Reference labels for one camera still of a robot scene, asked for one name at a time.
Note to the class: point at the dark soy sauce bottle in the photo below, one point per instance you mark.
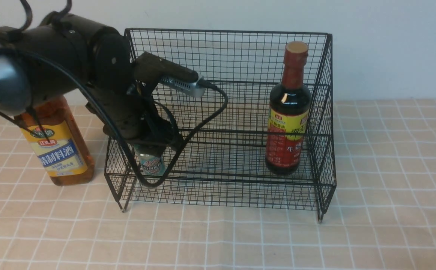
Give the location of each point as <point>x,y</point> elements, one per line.
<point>289,105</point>

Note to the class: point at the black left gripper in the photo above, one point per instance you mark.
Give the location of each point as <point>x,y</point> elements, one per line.
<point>124,89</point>

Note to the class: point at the large cooking wine bottle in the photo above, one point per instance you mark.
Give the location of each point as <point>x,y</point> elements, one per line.
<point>58,144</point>

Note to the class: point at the small green-capped pepper shaker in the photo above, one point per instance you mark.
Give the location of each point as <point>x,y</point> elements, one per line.
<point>150,158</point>

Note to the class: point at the black wire mesh rack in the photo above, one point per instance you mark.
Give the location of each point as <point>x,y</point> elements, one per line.
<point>223,163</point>

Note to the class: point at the checkered peach tablecloth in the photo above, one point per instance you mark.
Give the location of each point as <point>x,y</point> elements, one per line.
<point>383,214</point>

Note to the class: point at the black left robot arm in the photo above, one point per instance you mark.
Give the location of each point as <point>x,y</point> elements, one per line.
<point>67,52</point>

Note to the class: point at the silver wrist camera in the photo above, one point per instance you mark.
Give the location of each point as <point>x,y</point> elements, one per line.
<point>192,89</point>

